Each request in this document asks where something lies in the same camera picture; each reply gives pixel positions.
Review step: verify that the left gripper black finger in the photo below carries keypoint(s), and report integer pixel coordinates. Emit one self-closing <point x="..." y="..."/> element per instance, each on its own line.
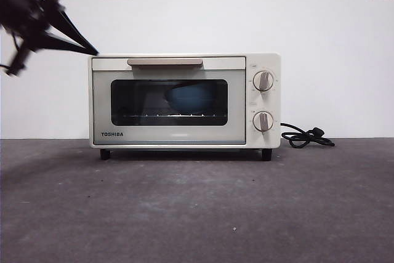
<point x="72" y="30"/>
<point x="67" y="45"/>

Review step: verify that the blue bowl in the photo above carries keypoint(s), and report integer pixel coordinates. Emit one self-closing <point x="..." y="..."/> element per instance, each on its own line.
<point x="191" y="98"/>

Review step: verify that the cream toaster oven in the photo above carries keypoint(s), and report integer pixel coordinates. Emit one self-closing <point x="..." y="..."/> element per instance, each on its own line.
<point x="264" y="139"/>

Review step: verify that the beige temperature knob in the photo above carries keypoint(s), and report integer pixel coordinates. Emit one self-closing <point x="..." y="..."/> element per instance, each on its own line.
<point x="263" y="81"/>

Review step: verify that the beige timer knob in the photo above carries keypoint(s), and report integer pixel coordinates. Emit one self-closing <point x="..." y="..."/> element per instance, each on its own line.
<point x="263" y="120"/>

